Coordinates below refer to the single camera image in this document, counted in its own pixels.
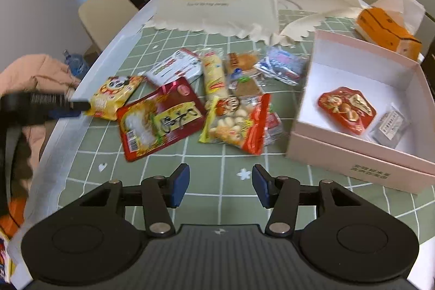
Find red nut snack packet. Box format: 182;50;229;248
317;86;377;136

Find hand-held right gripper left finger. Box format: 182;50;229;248
73;164;190;237

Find clear brown cake packet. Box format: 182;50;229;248
230;72;266;98

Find small silver clear sachet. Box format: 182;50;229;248
368;103;411;148

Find large red snack packet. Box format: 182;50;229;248
116;77;207;162

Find blue water bottle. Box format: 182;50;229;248
63;49;89;77

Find colourful printed package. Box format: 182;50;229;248
0;228;15;283

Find pink cardboard box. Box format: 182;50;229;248
285;30;435;196

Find orange object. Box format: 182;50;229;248
0;198;28;240

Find white and red snack packet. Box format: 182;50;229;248
146;48;202;87

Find blue and white snack packet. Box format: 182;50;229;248
254;45;309;86

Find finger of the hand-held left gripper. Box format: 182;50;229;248
50;101;92;119

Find red yellow fish ball packet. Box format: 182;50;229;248
199;93;272;155

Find orange tissue pack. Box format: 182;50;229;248
355;0;426;61

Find small red sachet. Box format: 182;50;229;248
264;111;283;143

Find yellow panda snack packet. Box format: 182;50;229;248
86;75;145;121

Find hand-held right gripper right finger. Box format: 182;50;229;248
252;164;366;237

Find long yellow sausage packet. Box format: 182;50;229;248
200;50;228;101

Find pink padded jacket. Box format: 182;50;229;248
0;54;81;182

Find clear bread bun packet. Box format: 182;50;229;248
225;52;259;76

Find green checked tablecloth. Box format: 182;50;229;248
56;6;435;236

